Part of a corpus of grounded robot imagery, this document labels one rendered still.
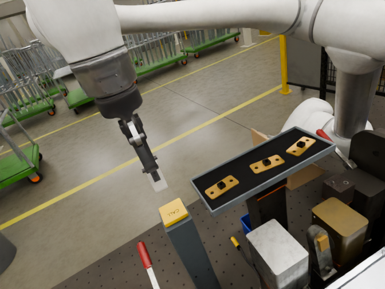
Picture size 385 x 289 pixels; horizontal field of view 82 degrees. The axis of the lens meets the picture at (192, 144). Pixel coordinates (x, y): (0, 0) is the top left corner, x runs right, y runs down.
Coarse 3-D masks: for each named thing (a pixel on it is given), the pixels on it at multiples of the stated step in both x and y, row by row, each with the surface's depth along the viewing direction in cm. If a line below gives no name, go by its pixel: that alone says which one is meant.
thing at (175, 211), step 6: (168, 204) 56; (174, 204) 55; (180, 204) 55; (162, 210) 55; (168, 210) 54; (174, 210) 54; (180, 210) 53; (186, 210) 53; (162, 216) 53; (168, 216) 53; (174, 216) 52; (180, 216) 52; (186, 216) 52; (168, 222) 51; (174, 222) 52
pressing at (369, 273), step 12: (372, 252) 49; (384, 252) 48; (360, 264) 48; (372, 264) 47; (384, 264) 47; (348, 276) 47; (360, 276) 46; (372, 276) 46; (384, 276) 45; (324, 288) 46; (336, 288) 45; (348, 288) 45; (360, 288) 45; (372, 288) 44; (384, 288) 44
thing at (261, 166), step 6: (276, 156) 59; (258, 162) 59; (264, 162) 57; (270, 162) 57; (276, 162) 57; (282, 162) 57; (252, 168) 58; (258, 168) 57; (264, 168) 57; (270, 168) 56
